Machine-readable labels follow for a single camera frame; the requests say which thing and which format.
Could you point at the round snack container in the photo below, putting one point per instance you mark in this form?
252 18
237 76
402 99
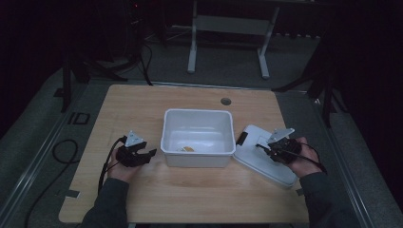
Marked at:
187 148

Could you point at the white plastic bin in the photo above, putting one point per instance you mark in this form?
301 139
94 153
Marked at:
198 133

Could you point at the white plastic lid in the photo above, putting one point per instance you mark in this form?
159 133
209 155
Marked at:
259 164

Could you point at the dark equipment rack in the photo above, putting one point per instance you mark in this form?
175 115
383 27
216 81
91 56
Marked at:
134 28

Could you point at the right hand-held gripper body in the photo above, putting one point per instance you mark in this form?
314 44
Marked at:
285 148

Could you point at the black tripod stand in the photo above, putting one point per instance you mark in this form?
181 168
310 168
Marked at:
66 82
326 95

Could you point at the white metal stand frame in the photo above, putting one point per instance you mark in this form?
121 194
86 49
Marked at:
233 24

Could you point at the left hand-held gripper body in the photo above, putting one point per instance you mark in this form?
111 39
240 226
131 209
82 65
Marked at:
130 155

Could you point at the black tape rectangle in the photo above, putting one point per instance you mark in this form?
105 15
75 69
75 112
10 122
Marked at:
79 118

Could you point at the person's left hand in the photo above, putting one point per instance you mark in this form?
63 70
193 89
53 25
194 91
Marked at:
122 171

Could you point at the person's right hand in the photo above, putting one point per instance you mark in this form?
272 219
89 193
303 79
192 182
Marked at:
305 161

